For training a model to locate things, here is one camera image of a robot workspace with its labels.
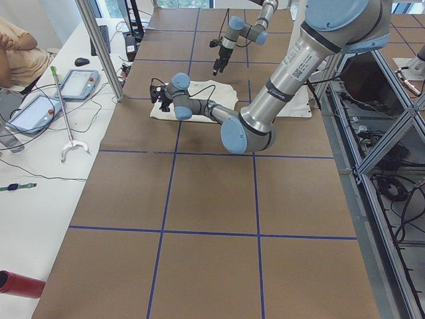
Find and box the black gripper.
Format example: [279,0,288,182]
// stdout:
[209,39,233,76]
[149,84,172,112]

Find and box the cream long-sleeve cat shirt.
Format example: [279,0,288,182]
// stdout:
[150,80,239,121]

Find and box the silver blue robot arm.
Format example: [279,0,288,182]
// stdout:
[149,0,392,154]
[209,0,278,76]

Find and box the black box with label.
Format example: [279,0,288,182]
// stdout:
[125,35,137,62]

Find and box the far teach pendant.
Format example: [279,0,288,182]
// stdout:
[59,69,100,101]

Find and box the teach pendant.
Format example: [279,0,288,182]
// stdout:
[59,69,100,101]
[5,94,62,134]

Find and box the black computer mouse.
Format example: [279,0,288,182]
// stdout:
[74,57,90,67]

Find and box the black keyboard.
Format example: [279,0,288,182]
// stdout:
[90,25,110,56]

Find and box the grabber stick tool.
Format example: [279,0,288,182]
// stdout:
[50,66,90,163]

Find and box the near teach pendant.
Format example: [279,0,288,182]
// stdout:
[5,94,62,134]

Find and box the person in beige shirt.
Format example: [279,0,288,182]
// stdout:
[1,17,54,94]

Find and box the clear water bottle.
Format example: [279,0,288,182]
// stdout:
[0,123,25,153]

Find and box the red bottle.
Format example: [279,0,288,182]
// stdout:
[1,270,46,298]

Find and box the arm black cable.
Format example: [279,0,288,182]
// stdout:
[151,76,216,116]

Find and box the aluminium frame post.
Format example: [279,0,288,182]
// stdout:
[75,0,124,102]

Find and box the green strap wristwatch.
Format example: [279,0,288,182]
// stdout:
[0,183,37,191]

